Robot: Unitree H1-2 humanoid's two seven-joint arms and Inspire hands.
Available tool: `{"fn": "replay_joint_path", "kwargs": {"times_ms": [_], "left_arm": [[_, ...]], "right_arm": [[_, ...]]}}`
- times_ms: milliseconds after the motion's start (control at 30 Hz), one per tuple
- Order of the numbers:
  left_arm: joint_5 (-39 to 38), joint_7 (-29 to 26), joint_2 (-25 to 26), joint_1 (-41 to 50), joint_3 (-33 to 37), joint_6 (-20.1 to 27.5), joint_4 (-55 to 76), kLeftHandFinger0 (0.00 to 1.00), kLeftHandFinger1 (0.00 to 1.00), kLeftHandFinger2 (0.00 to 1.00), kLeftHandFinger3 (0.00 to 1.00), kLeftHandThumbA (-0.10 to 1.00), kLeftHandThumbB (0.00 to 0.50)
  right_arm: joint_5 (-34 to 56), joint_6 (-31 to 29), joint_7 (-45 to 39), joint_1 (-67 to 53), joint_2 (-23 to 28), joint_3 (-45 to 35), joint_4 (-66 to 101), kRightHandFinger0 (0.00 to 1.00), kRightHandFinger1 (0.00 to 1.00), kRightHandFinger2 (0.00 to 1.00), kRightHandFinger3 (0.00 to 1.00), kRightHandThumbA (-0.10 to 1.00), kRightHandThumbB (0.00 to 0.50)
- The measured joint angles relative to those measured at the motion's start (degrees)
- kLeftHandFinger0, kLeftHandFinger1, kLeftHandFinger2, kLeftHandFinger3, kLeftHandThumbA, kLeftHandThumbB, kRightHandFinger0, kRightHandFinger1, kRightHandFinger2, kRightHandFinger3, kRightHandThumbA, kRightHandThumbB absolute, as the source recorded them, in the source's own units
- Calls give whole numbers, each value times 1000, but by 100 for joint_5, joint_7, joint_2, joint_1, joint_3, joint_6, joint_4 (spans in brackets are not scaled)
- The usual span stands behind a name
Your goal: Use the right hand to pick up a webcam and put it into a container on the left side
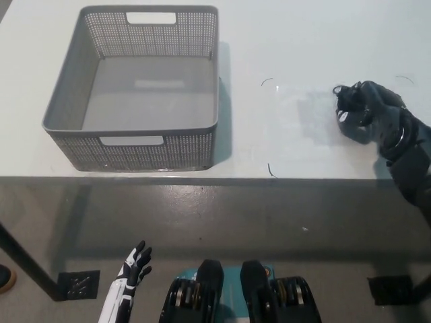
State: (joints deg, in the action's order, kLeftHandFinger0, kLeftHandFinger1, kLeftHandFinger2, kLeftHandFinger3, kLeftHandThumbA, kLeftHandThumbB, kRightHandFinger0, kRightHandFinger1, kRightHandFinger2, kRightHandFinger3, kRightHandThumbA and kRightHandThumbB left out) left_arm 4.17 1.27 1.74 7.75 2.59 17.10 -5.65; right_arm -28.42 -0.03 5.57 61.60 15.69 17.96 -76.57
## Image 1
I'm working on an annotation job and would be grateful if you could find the black webcam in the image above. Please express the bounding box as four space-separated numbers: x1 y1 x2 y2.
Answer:
332 81 370 117

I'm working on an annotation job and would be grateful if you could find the right black robot body block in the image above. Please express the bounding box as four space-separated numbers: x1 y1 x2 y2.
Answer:
240 260 321 323

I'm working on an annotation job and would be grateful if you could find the black metal table leg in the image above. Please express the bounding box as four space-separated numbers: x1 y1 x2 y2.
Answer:
0 220 67 302
410 267 431 299

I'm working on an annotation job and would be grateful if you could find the dark shoe tan sole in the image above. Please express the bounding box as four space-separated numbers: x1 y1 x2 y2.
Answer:
0 264 18 293

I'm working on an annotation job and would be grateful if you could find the grey perforated plastic basket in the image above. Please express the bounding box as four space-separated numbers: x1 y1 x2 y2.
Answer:
41 4 222 172

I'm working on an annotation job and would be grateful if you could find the black robot body block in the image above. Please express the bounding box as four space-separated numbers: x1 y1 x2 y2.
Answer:
160 258 226 323
240 260 321 323

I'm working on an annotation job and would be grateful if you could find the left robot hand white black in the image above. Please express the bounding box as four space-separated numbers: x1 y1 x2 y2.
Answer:
97 240 153 323

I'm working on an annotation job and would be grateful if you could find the left black robot body block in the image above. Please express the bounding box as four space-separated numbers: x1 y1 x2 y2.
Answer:
160 258 226 323

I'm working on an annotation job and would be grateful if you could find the right robot hand black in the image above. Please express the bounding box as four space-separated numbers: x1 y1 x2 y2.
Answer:
335 79 418 159

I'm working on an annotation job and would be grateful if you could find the black table foot plate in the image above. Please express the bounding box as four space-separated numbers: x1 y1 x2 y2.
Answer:
57 270 101 301
366 275 413 306

